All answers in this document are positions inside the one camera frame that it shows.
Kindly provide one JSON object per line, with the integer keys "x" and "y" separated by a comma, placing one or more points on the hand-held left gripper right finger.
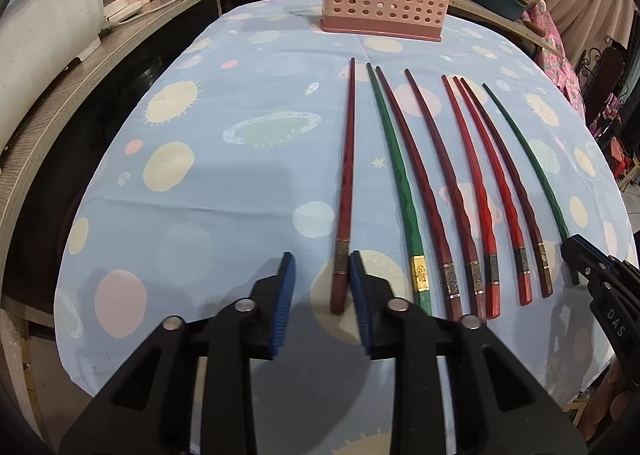
{"x": 361, "y": 305}

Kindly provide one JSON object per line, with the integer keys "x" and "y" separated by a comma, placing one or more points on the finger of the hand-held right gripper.
{"x": 627, "y": 272}
{"x": 582, "y": 255}

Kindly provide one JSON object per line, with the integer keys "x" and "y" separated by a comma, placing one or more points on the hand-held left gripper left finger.
{"x": 282, "y": 305}

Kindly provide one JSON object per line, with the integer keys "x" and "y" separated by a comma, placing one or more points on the brown red chopstick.
{"x": 541, "y": 255}

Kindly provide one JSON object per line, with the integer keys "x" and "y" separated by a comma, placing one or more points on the bright red chopstick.
{"x": 492, "y": 270}
{"x": 521, "y": 260}

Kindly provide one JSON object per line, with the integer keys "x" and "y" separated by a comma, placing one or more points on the dark red chopstick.
{"x": 474, "y": 277}
{"x": 345, "y": 185}
{"x": 451, "y": 280}

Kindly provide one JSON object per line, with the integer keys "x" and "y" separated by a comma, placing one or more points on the green chopstick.
{"x": 400, "y": 175}
{"x": 536, "y": 160}

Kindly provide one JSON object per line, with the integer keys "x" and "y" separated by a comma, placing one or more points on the black metal chair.
{"x": 602, "y": 80}

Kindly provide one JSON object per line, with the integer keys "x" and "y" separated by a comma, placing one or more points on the pink floral cloth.
{"x": 555, "y": 50}

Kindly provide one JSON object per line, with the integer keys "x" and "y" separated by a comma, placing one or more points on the black pot under counter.
{"x": 135, "y": 85}

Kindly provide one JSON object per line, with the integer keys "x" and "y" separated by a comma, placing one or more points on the white tub with blue rim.
{"x": 45, "y": 20}

